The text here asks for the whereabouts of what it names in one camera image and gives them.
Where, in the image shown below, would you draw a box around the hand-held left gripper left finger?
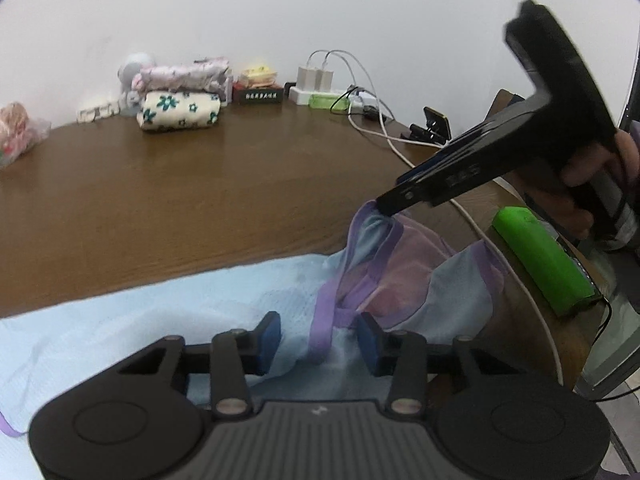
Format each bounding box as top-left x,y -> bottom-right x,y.
118,311 -> 281,418

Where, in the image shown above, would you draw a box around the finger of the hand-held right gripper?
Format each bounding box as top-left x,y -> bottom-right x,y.
397,147 -> 453,186
375,162 -> 448,217

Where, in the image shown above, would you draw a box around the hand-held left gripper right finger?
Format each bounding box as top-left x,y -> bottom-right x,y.
356,312 -> 525,416

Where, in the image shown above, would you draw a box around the pink blue purple-trimmed garment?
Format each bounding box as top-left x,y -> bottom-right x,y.
0,199 -> 510,441

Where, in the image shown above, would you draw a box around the folded cream green-flowered clothes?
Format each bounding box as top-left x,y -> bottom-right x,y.
137,91 -> 221,132

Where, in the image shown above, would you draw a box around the folded pink floral clothes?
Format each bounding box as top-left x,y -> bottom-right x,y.
132,57 -> 233,96

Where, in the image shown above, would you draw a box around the person's right hand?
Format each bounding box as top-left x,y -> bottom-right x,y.
520,130 -> 640,240

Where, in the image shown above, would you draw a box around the black phone holder clip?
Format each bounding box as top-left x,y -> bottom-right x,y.
409,106 -> 452,148

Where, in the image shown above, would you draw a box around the light green packet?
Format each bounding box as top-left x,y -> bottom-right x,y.
308,94 -> 348,111

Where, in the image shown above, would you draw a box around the white power strip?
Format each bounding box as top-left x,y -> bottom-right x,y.
289,85 -> 376,113

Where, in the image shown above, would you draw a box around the bright green block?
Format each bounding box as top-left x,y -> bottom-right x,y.
492,206 -> 603,317

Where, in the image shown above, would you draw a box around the dark rectangular box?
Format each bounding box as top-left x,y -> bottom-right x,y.
232,82 -> 283,107

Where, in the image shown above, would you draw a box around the stack of yellow cards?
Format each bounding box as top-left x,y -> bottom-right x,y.
239,66 -> 278,88

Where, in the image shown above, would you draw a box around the clear plastic bag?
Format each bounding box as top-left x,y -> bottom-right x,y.
0,102 -> 52,171

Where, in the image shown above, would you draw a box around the black cable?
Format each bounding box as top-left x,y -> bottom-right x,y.
330,87 -> 396,123

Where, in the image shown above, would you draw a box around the long white cable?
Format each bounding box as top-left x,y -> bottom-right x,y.
347,110 -> 566,387

